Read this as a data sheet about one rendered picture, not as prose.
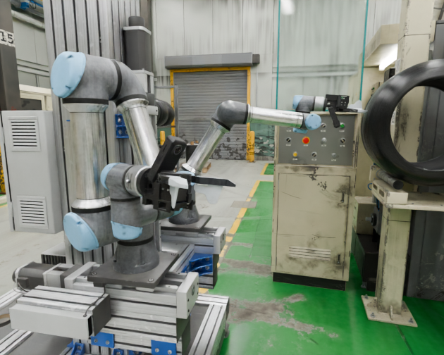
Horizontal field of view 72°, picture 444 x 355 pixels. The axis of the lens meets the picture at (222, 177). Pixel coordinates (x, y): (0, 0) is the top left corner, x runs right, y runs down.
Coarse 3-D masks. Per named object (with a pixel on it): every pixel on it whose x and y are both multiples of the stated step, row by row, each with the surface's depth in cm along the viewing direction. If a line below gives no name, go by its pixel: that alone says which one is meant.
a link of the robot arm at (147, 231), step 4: (148, 224) 98; (152, 224) 101; (144, 228) 97; (148, 228) 98; (152, 228) 101; (144, 232) 97; (148, 232) 98; (152, 232) 101; (140, 236) 96; (144, 236) 97; (148, 236) 99; (120, 240) 97; (124, 240) 96; (128, 240) 96; (132, 240) 96; (136, 240) 96; (140, 240) 97
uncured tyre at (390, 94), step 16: (416, 64) 140; (432, 64) 134; (400, 80) 138; (416, 80) 135; (432, 80) 156; (384, 96) 141; (400, 96) 137; (368, 112) 149; (384, 112) 140; (368, 128) 147; (384, 128) 141; (368, 144) 150; (384, 144) 142; (384, 160) 145; (400, 160) 141; (432, 160) 162; (400, 176) 145; (416, 176) 141; (432, 176) 139
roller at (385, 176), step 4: (380, 172) 174; (384, 172) 169; (380, 176) 171; (384, 176) 163; (388, 176) 157; (392, 176) 155; (384, 180) 162; (388, 180) 153; (392, 180) 148; (396, 180) 145; (400, 180) 145; (392, 184) 146; (396, 184) 144; (400, 184) 144; (396, 188) 145; (400, 188) 144
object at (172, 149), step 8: (168, 136) 66; (168, 144) 66; (176, 144) 66; (184, 144) 68; (160, 152) 67; (168, 152) 66; (176, 152) 67; (160, 160) 67; (168, 160) 67; (176, 160) 69; (152, 168) 68; (160, 168) 67; (168, 168) 69; (152, 176) 68
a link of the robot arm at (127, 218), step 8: (112, 200) 76; (120, 200) 76; (128, 200) 76; (136, 200) 77; (112, 208) 77; (120, 208) 76; (128, 208) 76; (136, 208) 78; (144, 208) 80; (152, 208) 82; (112, 216) 77; (120, 216) 76; (128, 216) 77; (136, 216) 78; (144, 216) 80; (152, 216) 82; (112, 224) 78; (120, 224) 76; (128, 224) 77; (136, 224) 78; (144, 224) 82; (120, 232) 77; (128, 232) 77; (136, 232) 78
